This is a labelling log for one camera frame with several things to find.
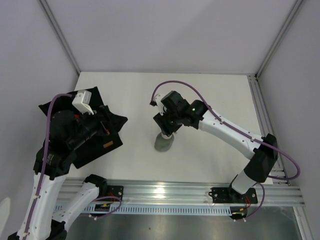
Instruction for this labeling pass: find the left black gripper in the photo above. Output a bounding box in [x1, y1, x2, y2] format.
[68, 104, 128, 148]

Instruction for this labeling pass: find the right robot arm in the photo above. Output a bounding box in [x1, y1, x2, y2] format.
[150, 91, 278, 203]

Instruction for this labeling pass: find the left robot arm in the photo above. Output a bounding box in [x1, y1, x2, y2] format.
[9, 105, 128, 240]

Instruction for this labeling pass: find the black canvas bag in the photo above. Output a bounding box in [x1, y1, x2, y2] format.
[39, 87, 123, 170]

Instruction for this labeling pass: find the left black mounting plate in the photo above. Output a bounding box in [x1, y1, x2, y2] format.
[106, 185, 124, 200]

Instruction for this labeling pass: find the black mounting plate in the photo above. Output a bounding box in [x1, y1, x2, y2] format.
[208, 187, 258, 204]
[106, 185, 124, 200]

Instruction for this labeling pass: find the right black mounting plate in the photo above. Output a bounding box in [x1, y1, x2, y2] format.
[208, 187, 258, 204]

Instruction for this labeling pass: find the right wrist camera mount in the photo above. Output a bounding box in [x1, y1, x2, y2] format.
[149, 93, 166, 116]

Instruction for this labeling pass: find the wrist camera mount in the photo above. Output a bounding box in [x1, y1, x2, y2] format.
[72, 90, 94, 115]
[149, 93, 166, 116]

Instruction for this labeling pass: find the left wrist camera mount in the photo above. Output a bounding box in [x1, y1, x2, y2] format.
[72, 90, 94, 115]

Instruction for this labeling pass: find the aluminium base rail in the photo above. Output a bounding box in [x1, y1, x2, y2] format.
[53, 176, 307, 207]

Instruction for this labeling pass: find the slotted cable duct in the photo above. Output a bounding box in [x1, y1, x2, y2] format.
[53, 203, 233, 216]

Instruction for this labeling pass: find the left frame post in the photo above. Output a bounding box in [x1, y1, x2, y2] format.
[37, 0, 81, 76]

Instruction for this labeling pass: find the frame post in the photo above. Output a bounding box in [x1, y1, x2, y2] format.
[37, 0, 81, 76]
[255, 0, 306, 80]

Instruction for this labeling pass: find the right frame post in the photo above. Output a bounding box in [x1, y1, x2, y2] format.
[255, 0, 306, 80]

